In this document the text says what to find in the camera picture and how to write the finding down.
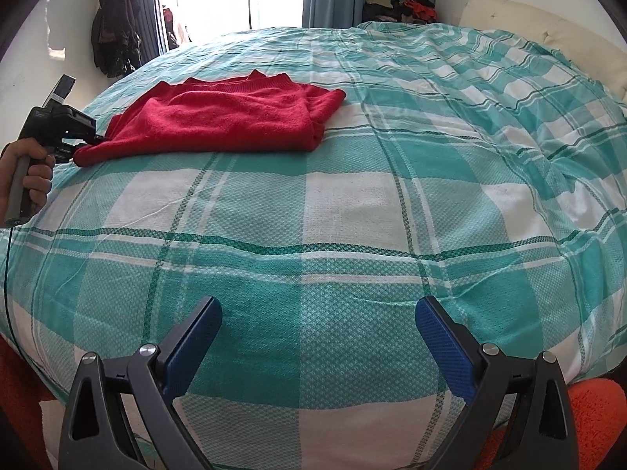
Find teal plaid blanket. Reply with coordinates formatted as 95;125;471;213
0;22;627;470

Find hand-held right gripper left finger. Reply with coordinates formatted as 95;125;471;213
59;296;223;470

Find hanging dark jackets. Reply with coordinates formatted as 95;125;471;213
91;0;143;79

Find orange fleece cloth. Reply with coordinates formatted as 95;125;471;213
0;338;624;470

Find pale pink cloth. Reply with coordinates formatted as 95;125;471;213
38;400;70;470

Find person's left hand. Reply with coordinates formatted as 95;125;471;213
0;139;56;216

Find cream padded headboard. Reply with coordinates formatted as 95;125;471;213
458;0;627;103

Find pile of mixed clothes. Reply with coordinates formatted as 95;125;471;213
362;0;439;25

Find red dark clothing bundle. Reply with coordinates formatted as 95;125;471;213
161;5;191;51

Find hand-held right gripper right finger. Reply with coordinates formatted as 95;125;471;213
415;296;574;470

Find red sweater with white print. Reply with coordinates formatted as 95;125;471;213
72;70;346;167

